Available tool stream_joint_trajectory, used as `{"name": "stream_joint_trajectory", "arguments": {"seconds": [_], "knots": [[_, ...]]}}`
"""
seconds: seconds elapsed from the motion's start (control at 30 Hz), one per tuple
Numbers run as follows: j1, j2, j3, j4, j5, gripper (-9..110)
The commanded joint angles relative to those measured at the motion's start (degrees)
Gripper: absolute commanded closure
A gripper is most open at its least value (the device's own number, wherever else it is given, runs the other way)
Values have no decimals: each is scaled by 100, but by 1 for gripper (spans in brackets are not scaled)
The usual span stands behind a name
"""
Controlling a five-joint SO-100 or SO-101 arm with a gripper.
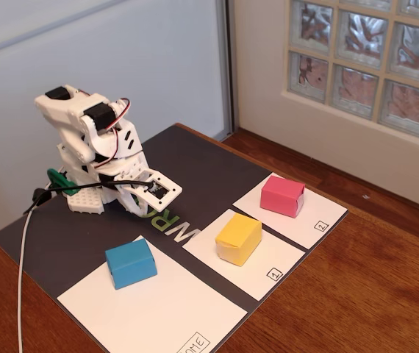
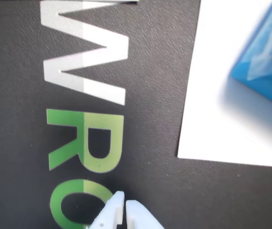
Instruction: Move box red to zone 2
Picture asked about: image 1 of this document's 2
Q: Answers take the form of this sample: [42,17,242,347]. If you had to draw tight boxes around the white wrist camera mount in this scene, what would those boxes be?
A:
[115,169,184,212]

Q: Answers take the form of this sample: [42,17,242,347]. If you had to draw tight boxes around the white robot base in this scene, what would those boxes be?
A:
[56,142,123,216]

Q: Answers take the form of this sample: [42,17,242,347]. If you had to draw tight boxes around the white paper sheet marked 2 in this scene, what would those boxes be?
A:
[232,172,349,250]

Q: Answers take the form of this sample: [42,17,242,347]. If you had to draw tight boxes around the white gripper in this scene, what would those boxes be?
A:
[91,153,151,218]

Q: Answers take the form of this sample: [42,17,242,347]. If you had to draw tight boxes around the white paper sheet marked HOME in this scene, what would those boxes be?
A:
[57,235,248,353]

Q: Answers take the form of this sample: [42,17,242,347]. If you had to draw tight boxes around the green clamp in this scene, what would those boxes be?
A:
[46,168,82,196]

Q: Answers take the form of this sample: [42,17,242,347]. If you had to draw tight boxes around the white cable with black ferrite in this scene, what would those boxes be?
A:
[15,188,51,353]

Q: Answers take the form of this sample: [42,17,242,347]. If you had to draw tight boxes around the dark mat with WROB print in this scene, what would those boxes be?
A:
[0,124,309,353]

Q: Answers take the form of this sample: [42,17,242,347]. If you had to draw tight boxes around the blue paper box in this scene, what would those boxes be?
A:
[104,238,159,291]

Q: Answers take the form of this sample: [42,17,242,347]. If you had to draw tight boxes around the glass block window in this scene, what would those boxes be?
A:
[284,0,419,148]

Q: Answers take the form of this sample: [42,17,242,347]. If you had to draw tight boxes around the yellow paper box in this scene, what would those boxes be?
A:
[215,213,263,268]

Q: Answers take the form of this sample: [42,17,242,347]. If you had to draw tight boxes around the red paper box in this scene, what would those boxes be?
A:
[259,174,307,219]

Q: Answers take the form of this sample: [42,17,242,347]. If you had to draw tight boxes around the grey metal door frame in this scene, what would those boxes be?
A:
[215,0,238,143]

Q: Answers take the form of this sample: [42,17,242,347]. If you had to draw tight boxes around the white paper sheet marked 1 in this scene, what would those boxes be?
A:
[182,208,307,302]

